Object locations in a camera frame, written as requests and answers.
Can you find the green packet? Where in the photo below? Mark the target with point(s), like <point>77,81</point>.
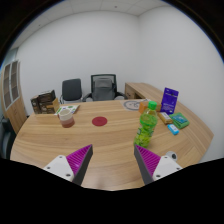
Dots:
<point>179,120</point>

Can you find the brown and black carton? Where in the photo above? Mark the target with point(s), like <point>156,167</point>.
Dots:
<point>50,107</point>

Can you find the small blue box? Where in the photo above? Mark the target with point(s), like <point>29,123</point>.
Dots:
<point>173,129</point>

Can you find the wooden shelf unit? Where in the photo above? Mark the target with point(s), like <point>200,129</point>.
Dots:
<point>15,106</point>

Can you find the grey mesh office chair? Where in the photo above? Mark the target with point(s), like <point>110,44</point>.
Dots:
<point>103,88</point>

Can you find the small tan box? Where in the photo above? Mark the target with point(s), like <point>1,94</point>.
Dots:
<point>165,118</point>

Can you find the white sticker sheet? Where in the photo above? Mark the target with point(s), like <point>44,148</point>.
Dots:
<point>70,109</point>

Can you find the green drink bottle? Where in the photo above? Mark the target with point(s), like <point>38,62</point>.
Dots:
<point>146,126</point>

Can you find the dark armchair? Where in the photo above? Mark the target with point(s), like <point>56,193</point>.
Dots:
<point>6,140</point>

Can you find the flat round red coaster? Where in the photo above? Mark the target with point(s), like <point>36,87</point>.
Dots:
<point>99,121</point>

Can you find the wooden side desk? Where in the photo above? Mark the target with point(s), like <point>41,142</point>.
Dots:
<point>141,89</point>

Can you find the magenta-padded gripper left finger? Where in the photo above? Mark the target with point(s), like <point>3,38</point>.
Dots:
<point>60,166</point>

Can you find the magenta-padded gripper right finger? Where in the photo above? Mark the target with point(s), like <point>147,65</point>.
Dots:
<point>165,166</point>

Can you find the purple pouch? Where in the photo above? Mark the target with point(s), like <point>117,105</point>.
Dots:
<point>169,100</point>

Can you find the black printed carton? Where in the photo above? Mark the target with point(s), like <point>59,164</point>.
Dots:
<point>46,96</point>
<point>35,105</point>

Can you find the black office chair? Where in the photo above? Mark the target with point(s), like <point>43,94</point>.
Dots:
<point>71,90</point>

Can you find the white and brown ribbed mug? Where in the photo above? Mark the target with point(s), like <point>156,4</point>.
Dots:
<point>66,118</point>

